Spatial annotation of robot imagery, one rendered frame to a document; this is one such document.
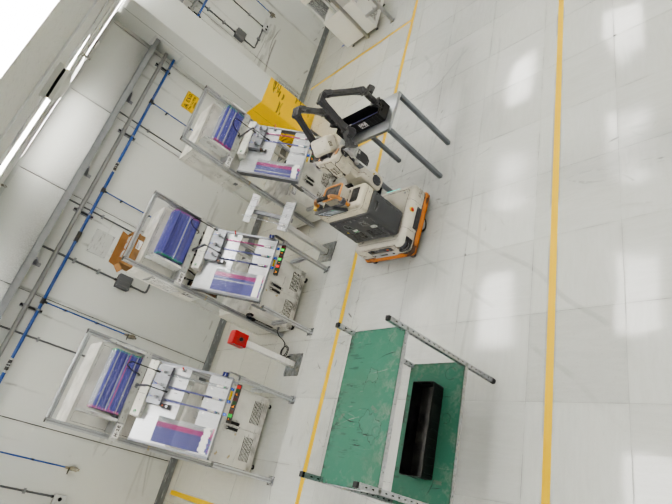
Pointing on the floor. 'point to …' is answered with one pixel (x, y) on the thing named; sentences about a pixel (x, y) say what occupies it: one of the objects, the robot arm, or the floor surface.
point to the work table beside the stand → (398, 134)
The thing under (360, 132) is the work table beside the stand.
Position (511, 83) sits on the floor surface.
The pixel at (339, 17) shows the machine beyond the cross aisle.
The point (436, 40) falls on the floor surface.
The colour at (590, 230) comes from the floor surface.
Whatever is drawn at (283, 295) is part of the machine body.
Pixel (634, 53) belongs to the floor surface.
